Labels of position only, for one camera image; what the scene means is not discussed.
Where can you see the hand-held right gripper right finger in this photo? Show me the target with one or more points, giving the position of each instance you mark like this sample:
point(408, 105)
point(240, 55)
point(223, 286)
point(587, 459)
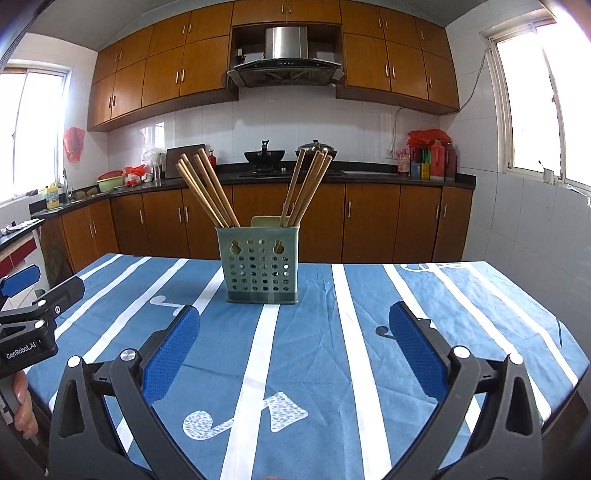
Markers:
point(415, 357)

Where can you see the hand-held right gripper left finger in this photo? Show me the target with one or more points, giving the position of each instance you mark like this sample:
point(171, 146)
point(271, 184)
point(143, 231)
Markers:
point(171, 357)

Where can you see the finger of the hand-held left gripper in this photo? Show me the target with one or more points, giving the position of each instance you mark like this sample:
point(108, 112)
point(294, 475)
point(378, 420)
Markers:
point(21, 279)
point(60, 295)

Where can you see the pale green utensil holder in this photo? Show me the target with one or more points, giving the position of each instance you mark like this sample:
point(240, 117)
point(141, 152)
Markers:
point(258, 297)

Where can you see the bunch of chopsticks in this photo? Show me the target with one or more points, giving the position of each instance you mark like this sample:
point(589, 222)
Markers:
point(210, 194)

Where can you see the person's left hand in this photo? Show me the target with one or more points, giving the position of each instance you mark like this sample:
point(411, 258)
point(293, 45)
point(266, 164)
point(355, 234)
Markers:
point(25, 406)

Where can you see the white red low cabinet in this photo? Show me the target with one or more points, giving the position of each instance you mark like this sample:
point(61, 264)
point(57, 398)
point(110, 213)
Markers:
point(18, 256)

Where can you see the yellow detergent bottle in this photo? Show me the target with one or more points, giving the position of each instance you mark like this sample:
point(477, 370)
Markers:
point(52, 197)

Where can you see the blue white striped tablecloth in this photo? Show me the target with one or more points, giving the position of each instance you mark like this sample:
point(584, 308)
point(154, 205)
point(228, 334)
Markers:
point(314, 369)

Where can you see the steel faucet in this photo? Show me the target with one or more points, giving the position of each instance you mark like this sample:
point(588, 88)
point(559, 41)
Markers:
point(66, 184)

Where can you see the green basin with red lid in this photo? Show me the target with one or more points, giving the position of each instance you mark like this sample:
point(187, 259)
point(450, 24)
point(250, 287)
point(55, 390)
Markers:
point(111, 183)

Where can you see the brown wooden base cabinets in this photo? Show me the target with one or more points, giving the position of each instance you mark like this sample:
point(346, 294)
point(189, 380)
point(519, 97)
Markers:
point(369, 221)

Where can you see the red white plastic bag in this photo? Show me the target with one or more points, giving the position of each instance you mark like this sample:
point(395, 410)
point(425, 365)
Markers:
point(136, 173)

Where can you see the small kitchen window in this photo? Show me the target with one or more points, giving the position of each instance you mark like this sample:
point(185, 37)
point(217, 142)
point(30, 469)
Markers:
point(32, 134)

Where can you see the red hanging plastic bag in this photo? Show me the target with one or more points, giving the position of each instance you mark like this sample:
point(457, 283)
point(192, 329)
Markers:
point(74, 143)

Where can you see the steel cup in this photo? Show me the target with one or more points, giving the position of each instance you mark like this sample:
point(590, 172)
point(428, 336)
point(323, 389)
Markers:
point(158, 171)

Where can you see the dark wooden cutting board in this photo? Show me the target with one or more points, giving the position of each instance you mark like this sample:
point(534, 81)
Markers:
point(178, 153)

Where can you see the black kitchen countertop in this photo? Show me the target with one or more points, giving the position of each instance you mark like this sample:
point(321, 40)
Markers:
point(369, 177)

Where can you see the small red label jar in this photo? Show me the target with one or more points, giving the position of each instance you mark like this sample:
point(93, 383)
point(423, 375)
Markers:
point(404, 164)

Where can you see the dark red sauce bottle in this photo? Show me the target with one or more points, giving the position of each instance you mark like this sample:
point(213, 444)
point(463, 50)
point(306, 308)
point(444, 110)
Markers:
point(450, 164)

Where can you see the red glass bottle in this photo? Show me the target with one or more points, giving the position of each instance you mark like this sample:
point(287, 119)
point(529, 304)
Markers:
point(212, 159)

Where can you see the black gas stove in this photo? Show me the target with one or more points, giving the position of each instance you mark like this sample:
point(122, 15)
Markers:
point(268, 173)

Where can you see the red bag over bottles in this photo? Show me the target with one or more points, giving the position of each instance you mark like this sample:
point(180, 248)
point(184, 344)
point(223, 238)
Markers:
point(427, 136)

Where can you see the small cup on windowsill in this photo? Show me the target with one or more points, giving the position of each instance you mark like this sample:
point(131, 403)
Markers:
point(548, 176)

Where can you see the black wok with lid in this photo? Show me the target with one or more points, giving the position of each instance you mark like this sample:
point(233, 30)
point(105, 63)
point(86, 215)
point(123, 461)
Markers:
point(310, 146)

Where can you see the large kitchen window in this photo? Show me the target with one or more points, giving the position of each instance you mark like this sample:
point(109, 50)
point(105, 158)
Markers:
point(531, 101)

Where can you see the steel range hood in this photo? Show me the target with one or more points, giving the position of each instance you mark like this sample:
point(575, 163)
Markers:
point(285, 46)

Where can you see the white wall socket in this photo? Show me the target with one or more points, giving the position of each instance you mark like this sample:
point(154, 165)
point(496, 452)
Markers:
point(391, 153)

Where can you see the brown wooden wall cabinets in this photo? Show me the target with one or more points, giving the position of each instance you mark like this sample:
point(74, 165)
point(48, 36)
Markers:
point(161, 69)

